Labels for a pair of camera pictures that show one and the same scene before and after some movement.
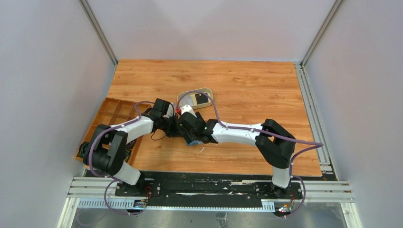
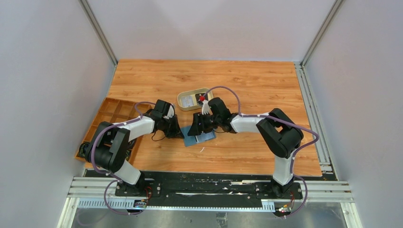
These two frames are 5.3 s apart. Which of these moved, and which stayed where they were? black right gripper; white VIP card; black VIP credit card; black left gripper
Moved: black right gripper
Stayed: black VIP credit card; black left gripper; white VIP card
